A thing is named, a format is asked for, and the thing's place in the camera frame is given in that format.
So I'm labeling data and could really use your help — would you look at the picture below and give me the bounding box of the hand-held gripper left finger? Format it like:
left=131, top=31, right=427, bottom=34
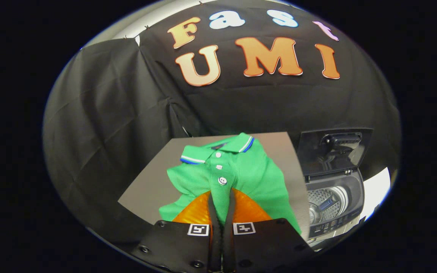
left=137, top=190, right=223, bottom=272

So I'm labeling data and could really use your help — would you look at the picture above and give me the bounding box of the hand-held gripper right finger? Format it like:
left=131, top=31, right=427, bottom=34
left=222, top=188, right=316, bottom=272

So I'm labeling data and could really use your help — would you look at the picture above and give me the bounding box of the green polo shirt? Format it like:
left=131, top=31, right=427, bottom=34
left=159, top=132, right=302, bottom=235

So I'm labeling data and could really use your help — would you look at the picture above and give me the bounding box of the grey washing machine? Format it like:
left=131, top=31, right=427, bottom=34
left=304, top=169, right=367, bottom=244

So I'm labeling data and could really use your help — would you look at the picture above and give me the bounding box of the grey box stand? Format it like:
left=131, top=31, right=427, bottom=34
left=118, top=132, right=311, bottom=243

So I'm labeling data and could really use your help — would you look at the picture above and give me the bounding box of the white flat board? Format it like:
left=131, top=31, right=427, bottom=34
left=362, top=167, right=392, bottom=221

